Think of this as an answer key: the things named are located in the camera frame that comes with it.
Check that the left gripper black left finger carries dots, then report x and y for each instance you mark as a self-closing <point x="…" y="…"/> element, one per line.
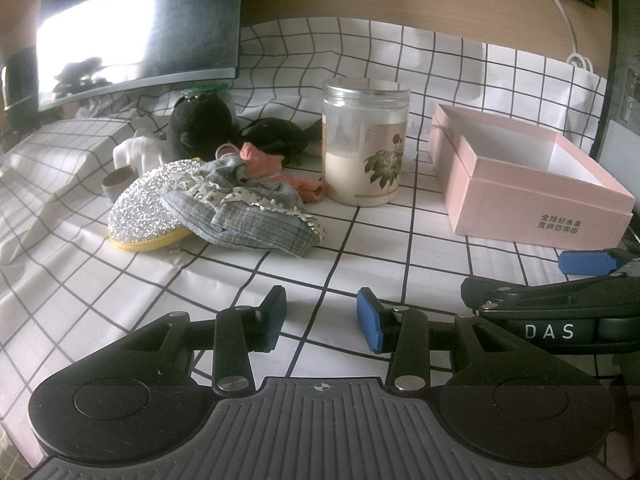
<point x="232" y="336"/>

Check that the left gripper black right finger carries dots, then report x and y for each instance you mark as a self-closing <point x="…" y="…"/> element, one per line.
<point x="484" y="357"/>

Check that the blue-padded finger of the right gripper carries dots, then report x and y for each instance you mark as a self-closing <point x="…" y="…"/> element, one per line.
<point x="595" y="262"/>

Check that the silver glitter yellow slipper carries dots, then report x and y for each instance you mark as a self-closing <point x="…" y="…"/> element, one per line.
<point x="138" y="220"/>

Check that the white cloth glove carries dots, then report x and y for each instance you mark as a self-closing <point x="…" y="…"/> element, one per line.
<point x="143" y="152"/>

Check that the pink cardboard box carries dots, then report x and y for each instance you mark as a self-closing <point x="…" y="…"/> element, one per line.
<point x="504" y="179"/>

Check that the blue plaid cloth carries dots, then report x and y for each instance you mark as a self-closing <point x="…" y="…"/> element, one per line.
<point x="219" y="202"/>

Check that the pink fabric scrunchie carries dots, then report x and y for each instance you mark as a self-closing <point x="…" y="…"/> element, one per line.
<point x="259" y="164"/>

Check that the black white grid tablecloth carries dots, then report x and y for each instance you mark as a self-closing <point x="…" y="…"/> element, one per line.
<point x="66" y="290"/>

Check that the cardboard tape roll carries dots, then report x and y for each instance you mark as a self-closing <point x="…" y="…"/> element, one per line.
<point x="117" y="181"/>

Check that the clear plastic jar floral label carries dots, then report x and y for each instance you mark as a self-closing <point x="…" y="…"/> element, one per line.
<point x="364" y="124"/>

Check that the green lid jar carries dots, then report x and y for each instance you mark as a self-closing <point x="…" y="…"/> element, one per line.
<point x="219" y="89"/>

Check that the black monitor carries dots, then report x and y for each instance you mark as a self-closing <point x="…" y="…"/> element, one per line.
<point x="90" y="47"/>

